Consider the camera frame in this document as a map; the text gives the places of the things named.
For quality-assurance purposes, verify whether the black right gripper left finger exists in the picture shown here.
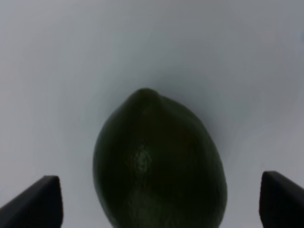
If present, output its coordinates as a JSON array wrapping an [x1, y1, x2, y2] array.
[[0, 176, 63, 228]]

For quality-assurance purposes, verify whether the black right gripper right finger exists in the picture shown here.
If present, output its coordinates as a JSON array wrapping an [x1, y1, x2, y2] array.
[[259, 171, 304, 228]]

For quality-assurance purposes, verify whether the green lime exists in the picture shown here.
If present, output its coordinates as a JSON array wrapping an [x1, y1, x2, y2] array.
[[93, 88, 228, 228]]

